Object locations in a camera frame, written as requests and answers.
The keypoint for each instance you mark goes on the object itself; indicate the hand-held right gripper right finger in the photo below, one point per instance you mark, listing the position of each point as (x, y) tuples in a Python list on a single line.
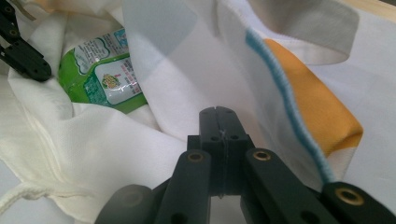
[(233, 137)]

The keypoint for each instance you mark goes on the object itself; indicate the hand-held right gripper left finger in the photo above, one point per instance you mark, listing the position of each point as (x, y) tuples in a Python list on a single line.
[(214, 130)]

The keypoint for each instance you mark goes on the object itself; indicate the green snack packet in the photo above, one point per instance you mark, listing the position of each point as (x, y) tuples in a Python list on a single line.
[(109, 77)]

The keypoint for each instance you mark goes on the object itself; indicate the white printed tote bag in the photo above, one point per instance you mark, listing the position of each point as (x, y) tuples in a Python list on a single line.
[(102, 146)]

